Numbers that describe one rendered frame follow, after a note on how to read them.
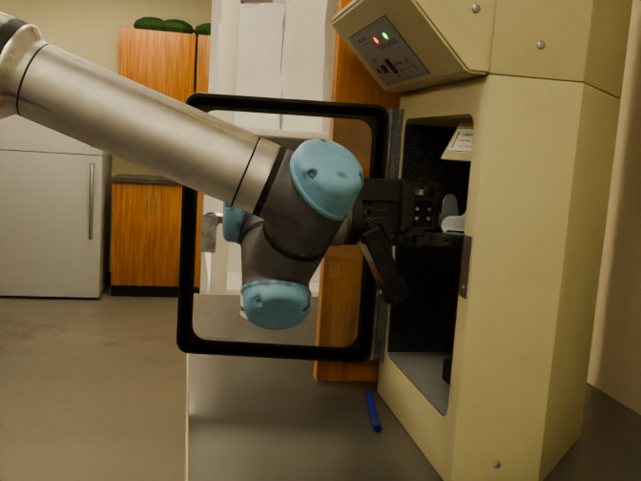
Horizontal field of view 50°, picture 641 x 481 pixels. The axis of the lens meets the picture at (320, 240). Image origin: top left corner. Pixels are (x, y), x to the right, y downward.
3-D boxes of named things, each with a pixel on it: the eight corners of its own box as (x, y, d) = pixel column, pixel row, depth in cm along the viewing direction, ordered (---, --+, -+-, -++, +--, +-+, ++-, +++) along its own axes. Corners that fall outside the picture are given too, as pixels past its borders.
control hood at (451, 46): (400, 93, 105) (404, 25, 103) (490, 73, 73) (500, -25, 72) (325, 87, 103) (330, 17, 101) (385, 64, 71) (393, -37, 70)
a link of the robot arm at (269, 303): (263, 269, 69) (258, 192, 77) (233, 331, 77) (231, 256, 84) (336, 281, 72) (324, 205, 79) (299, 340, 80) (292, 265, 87)
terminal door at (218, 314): (370, 364, 109) (390, 105, 103) (175, 353, 108) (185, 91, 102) (370, 362, 110) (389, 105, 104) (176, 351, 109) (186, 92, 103)
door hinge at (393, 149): (379, 359, 110) (399, 109, 105) (383, 364, 108) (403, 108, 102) (369, 359, 110) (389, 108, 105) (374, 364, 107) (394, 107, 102)
